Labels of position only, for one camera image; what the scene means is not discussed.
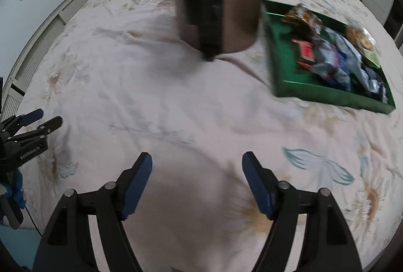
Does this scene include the light blue packet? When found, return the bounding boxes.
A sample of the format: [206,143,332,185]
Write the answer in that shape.
[325,27,369,90]

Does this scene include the clear bag orange snacks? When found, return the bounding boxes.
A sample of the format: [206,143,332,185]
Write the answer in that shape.
[346,20,381,69]

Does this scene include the red candy packet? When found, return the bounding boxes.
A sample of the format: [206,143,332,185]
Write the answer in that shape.
[292,39,316,70]

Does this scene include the dark blue snack packet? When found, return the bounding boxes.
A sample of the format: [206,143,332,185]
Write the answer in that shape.
[363,66,388,104]

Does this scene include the floral pink bedspread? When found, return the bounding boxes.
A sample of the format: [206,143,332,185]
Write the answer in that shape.
[19,0,402,271]

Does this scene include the blue gloved hand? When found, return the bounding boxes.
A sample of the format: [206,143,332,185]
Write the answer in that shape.
[0,169,27,222]

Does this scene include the brown nutritious snack bag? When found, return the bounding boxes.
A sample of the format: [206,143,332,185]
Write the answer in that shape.
[283,4,323,36]

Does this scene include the white radiator cover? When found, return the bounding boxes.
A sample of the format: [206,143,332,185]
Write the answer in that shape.
[1,0,88,120]

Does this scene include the green tray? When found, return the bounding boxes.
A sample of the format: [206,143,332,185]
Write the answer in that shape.
[262,0,395,114]

